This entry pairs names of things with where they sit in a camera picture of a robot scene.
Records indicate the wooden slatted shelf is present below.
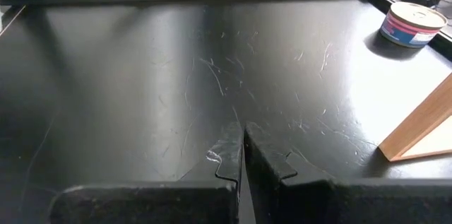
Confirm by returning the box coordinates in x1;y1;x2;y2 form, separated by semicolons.
378;73;452;163

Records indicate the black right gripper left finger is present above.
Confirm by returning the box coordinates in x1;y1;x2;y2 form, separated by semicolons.
49;121;246;224

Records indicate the pink blue label can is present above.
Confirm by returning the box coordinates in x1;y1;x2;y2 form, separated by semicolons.
379;1;448;49

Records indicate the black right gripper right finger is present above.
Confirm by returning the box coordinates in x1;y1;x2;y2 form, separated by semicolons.
244;121;452;224

